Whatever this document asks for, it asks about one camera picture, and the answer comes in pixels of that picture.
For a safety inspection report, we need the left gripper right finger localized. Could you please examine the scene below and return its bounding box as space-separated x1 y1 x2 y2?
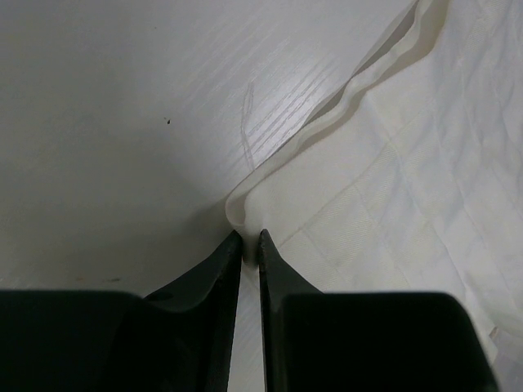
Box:
256 230 498 391

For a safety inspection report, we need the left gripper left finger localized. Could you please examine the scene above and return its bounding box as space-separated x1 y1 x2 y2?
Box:
1 233 242 391

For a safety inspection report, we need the white pleated skirt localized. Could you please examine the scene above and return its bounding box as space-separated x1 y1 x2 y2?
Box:
226 1 522 391

